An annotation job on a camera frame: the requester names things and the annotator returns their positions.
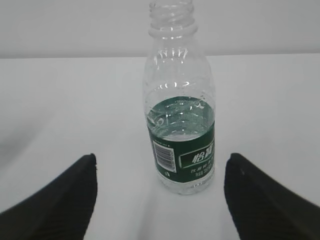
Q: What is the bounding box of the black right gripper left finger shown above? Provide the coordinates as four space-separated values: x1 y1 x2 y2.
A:
0 153 98 240

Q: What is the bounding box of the clear plastic water bottle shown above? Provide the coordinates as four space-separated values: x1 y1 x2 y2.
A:
142 0 216 195

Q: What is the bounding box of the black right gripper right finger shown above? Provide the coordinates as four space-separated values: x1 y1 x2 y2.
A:
223 153 320 240

